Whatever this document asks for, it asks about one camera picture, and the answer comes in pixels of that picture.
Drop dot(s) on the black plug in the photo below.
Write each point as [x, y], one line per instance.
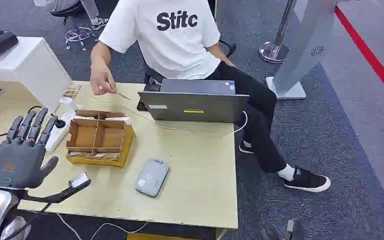
[60, 124]

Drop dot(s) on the chrome stanchion post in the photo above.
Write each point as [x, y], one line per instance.
[276, 43]

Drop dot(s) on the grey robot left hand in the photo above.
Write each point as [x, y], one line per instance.
[18, 162]

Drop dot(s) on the grey flat device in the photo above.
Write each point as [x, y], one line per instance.
[152, 177]

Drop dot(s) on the yellow box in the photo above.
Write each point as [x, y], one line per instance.
[165, 236]

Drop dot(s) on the cards in wooden box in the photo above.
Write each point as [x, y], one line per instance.
[94, 155]

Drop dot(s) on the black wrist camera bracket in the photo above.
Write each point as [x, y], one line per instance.
[54, 198]

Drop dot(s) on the white cabinet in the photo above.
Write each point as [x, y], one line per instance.
[26, 69]

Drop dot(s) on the wooden card box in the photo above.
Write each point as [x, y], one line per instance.
[99, 137]

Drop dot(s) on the stack of cards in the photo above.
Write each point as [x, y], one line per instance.
[71, 91]

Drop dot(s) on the grey sign stand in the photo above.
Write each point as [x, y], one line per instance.
[303, 49]

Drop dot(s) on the small white object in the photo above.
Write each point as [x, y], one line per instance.
[67, 103]

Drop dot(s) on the person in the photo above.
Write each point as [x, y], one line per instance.
[86, 8]
[175, 39]

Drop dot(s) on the grey laptop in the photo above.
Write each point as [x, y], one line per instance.
[195, 106]

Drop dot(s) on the white power strip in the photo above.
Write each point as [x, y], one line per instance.
[59, 132]

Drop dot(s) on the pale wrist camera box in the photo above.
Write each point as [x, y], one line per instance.
[79, 180]

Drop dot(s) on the chrome chair base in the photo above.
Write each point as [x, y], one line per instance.
[78, 34]

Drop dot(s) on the person's right hand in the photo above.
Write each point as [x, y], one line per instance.
[101, 79]

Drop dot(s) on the red floor tape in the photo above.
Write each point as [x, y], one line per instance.
[371, 58]

